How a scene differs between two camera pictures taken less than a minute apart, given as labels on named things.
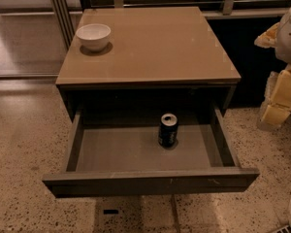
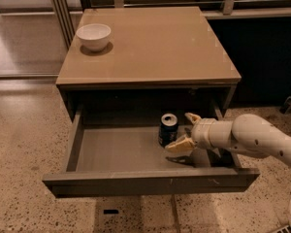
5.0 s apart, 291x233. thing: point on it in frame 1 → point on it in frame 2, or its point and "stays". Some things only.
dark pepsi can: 168,129 stays
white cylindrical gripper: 290,38 → 203,133
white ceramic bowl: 95,36 stays
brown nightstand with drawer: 161,62 stays
